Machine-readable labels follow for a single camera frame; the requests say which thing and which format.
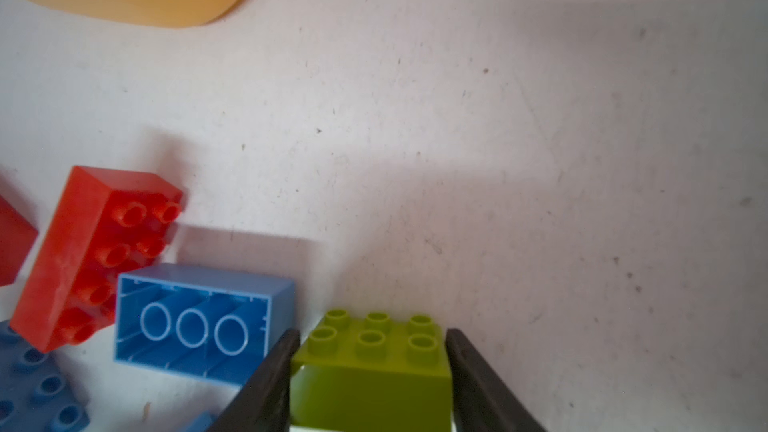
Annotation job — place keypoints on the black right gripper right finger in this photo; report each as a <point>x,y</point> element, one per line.
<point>481,400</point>

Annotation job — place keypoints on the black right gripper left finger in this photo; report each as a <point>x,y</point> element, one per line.
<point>263,403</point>

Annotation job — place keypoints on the green lego brick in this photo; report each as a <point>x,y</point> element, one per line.
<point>372,373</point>

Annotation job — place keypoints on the blue lego brick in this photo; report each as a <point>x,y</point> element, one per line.
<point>210,324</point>
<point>35,395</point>
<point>201,423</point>

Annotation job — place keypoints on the red lego brick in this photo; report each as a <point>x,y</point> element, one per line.
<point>107,222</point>
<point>19,231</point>

